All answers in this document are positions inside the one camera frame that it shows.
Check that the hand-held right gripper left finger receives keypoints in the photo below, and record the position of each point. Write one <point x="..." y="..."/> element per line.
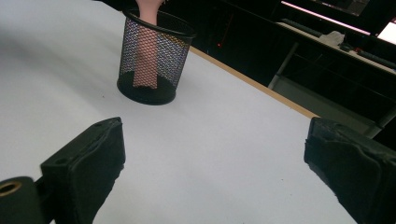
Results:
<point x="90" y="168"/>

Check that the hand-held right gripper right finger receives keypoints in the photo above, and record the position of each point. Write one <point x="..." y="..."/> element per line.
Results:
<point x="351" y="165"/>

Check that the pink hairbrush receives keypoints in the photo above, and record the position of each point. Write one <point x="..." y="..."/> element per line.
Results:
<point x="146" y="59"/>

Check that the black mesh pen cup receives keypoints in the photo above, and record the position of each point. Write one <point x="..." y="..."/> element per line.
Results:
<point x="174" y="53"/>

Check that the white crumpled tissue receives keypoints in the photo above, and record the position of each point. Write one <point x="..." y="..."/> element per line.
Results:
<point x="333" y="38"/>

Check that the lit monitor screen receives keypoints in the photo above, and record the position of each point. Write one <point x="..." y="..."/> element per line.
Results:
<point x="387" y="32"/>

